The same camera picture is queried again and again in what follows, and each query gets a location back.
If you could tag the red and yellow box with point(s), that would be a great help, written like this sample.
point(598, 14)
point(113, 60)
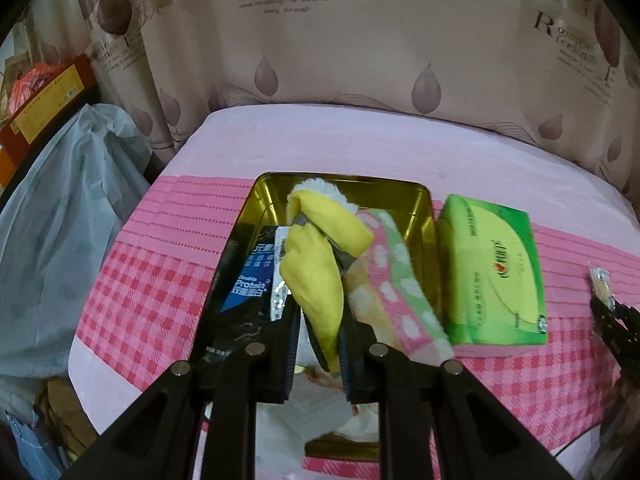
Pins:
point(55, 102)

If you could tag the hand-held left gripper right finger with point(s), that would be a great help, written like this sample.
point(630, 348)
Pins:
point(352, 365)

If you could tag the clear cotton swab packet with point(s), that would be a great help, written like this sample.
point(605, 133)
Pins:
point(600, 282)

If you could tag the striped pastel towel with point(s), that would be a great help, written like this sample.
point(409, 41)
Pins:
point(400, 290)

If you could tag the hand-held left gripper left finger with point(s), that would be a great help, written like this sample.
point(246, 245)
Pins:
point(285, 360)

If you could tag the pale blue bag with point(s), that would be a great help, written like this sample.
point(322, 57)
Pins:
point(25, 440)

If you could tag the beige leaf print curtain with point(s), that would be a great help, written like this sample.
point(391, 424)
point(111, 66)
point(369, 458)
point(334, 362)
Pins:
point(350, 60)

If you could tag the pink bed sheet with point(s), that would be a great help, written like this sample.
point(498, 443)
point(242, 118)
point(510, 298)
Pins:
point(350, 140)

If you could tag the black and blue packet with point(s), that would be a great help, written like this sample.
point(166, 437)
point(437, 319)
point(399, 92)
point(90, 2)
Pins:
point(245, 285)

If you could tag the orange net bag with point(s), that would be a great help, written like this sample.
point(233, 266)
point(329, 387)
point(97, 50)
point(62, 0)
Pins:
point(30, 85)

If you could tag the brown cardboard pieces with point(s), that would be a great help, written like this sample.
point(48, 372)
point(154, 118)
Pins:
point(65, 410)

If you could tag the pink checkered cloth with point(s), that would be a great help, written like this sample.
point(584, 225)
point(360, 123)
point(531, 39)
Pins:
point(160, 285)

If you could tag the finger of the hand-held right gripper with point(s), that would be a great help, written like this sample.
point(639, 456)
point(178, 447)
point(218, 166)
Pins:
point(606, 317)
point(631, 325)

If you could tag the yellow cloth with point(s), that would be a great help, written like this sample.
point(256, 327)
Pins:
point(315, 275)

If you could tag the pale grey plastic bag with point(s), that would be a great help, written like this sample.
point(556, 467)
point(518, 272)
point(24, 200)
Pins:
point(65, 235)

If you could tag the green tissue pack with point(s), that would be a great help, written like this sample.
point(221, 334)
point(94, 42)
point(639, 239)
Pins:
point(490, 280)

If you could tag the gold metal tin box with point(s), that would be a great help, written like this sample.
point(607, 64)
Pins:
point(270, 195)

